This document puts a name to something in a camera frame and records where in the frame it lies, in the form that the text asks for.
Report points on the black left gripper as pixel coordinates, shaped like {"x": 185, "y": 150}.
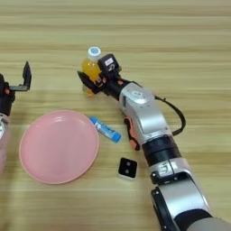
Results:
{"x": 7, "y": 94}

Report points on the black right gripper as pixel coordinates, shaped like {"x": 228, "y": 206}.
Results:
{"x": 109, "y": 82}

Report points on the orange juice bottle white cap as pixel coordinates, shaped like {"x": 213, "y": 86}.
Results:
{"x": 90, "y": 69}

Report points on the blue tube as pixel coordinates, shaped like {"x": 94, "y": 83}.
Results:
{"x": 105, "y": 129}

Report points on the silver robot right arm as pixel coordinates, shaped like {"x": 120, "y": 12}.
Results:
{"x": 144, "y": 120}

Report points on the left gripper labelled black box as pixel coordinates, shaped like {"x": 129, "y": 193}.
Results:
{"x": 1, "y": 81}

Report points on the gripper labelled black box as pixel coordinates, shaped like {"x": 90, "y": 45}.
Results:
{"x": 1, "y": 81}
{"x": 108, "y": 63}

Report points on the right gripper labelled black box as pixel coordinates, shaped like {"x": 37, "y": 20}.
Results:
{"x": 108, "y": 63}

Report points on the pink round plate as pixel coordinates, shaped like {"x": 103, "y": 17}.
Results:
{"x": 60, "y": 147}

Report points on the small black square white-based device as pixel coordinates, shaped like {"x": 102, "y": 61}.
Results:
{"x": 127, "y": 168}

